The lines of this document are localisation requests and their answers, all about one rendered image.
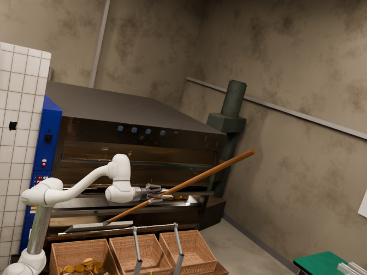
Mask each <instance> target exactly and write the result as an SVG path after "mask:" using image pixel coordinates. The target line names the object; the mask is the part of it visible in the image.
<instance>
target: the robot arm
mask: <svg viewBox="0 0 367 275"><path fill-rule="evenodd" d="M101 176H108V177H109V178H110V179H113V185H112V186H110V187H108V188H107V189H106V191H105V196H106V199H107V200H108V201H110V202H116V203H125V202H129V201H139V200H146V201H148V204H151V203H155V202H161V201H163V199H166V198H170V197H172V195H163V196H157V195H153V194H152V192H157V191H160V192H166V191H167V190H166V189H165V188H161V186H158V185H152V184H149V183H148V184H146V187H145V188H139V187H131V184H130V176H131V166H130V162H129V159H128V157H127V156H126V155H124V154H117V155H115V156H114V157H113V160H112V162H110V163H109V164H108V165H106V166H102V167H99V168H97V169H95V170H94V171H92V172H91V173H90V174H88V175H87V176H86V177H85V178H83V179H82V180H81V181H80V182H79V183H77V184H76V185H75V186H74V187H72V188H70V189H68V190H64V191H63V183H62V181H61V180H59V179H57V178H48V179H45V180H43V181H41V182H40V183H38V184H37V185H36V186H34V187H32V188H31V189H28V190H25V191H24V192H23V193H22V194H21V197H20V199H21V202H22V203H23V204H25V205H28V206H37V209H36V212H35V216H34V221H33V225H32V230H31V234H30V237H29V241H28V246H27V248H26V249H24V250H23V252H22V254H21V256H20V258H19V260H18V262H17V263H14V264H11V265H9V266H8V267H7V268H6V269H5V270H4V271H3V273H2V275H38V274H39V273H40V272H41V271H42V270H43V268H44V267H45V264H46V256H45V252H44V251H43V244H44V240H45V236H46V232H47V229H48V224H49V220H50V216H51V212H52V208H53V206H54V205H55V204H56V203H60V202H65V201H69V200H71V199H73V198H75V197H77V196H78V195H79V194H80V193H82V192H83V191H84V190H85V189H86V188H87V187H88V186H89V185H91V184H92V183H93V182H94V181H95V180H96V179H98V178H99V177H101ZM149 187H150V188H158V189H153V190H151V189H149ZM151 198H155V199H160V200H150V199H151Z"/></svg>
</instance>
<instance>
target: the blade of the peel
mask: <svg viewBox="0 0 367 275"><path fill-rule="evenodd" d="M132 224H133V221H126V222H112V223H111V224H109V225H106V226H103V223H93V224H77V225H72V226H71V227H70V228H69V229H67V230H66V231H65V232H72V231H86V230H99V229H113V228H125V227H127V226H129V225H132Z"/></svg>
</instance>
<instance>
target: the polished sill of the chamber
mask: <svg viewBox="0 0 367 275"><path fill-rule="evenodd" d="M135 206H137V205H133V206H105V207H77V208H53V209H52V212H51V216H53V215H64V214H86V213H108V212H125V211H128V210H130V209H131V208H133V207H135ZM201 207H202V204H200V203H189V204H160V205H147V206H145V207H143V208H141V209H139V210H137V211H150V210H172V209H184V208H201Z"/></svg>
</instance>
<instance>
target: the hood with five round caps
mask: <svg viewBox="0 0 367 275"><path fill-rule="evenodd" d="M221 138H222V134H214V133H205V132H199V131H190V130H181V129H171V128H162V127H153V126H148V125H138V124H129V123H120V122H110V121H101V120H95V119H86V118H76V117H69V120H68V125H67V131H66V137H65V140H80V141H94V142H108V143H116V144H130V145H144V146H158V147H172V148H187V149H195V150H209V151H218V148H219V145H220V142H221Z"/></svg>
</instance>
